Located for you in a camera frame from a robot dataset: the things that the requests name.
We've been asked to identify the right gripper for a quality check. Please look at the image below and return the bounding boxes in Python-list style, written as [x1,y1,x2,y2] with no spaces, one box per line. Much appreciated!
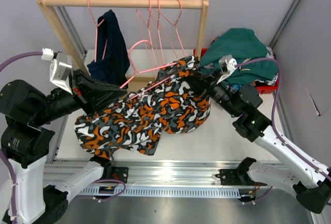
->
[184,69,241,118]

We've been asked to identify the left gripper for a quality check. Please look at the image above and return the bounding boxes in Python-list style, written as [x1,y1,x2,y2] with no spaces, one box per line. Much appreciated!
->
[34,66,129,124]

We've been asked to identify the orange camouflage shorts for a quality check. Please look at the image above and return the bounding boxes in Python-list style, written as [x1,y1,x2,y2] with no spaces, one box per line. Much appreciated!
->
[74,56,210,159]

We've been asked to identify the pink hanger camouflage shorts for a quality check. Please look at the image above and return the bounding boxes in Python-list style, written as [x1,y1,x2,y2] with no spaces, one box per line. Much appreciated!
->
[126,40,192,92]

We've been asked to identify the blue patterned shorts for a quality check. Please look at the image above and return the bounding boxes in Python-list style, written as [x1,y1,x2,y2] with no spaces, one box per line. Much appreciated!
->
[210,36,280,93]

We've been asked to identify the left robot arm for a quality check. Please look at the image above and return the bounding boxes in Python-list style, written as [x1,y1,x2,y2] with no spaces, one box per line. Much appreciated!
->
[1,69,127,223]

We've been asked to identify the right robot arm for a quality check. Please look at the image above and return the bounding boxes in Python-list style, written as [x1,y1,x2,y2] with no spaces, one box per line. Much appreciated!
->
[188,74,330,214]

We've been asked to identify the navy blue shorts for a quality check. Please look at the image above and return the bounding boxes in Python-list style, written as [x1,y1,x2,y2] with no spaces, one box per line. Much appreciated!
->
[87,10,130,86]

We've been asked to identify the pink hanger far left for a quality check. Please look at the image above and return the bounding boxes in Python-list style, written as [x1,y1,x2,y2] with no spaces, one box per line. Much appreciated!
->
[87,0,104,63]

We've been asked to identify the red plastic tray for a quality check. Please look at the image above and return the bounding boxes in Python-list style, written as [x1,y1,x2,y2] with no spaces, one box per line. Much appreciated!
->
[201,45,278,94]

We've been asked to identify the wooden clothes rack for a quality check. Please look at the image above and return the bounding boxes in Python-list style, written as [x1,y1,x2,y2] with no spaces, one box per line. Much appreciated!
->
[36,0,209,72]

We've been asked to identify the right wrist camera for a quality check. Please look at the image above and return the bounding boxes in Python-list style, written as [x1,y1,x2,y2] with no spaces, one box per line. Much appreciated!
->
[217,55,237,84]

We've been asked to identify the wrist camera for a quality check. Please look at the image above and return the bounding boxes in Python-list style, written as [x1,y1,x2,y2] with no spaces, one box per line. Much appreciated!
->
[41,48,72,94]
[217,55,237,84]

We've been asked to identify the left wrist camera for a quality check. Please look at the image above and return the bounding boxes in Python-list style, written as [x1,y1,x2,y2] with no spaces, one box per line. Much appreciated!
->
[41,48,72,94]

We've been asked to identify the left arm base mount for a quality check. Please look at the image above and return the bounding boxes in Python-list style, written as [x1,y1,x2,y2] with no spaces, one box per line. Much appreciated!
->
[103,167,129,183]

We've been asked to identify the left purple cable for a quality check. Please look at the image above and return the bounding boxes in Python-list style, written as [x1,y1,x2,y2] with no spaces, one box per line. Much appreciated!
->
[0,51,126,222]

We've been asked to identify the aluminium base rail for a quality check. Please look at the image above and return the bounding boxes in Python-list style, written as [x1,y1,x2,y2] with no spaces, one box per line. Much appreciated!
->
[42,160,289,185]

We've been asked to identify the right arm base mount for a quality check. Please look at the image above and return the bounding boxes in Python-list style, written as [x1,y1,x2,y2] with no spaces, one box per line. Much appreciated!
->
[215,169,250,186]

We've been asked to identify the slotted cable duct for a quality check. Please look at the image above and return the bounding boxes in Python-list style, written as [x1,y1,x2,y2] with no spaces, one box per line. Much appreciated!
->
[79,185,240,199]

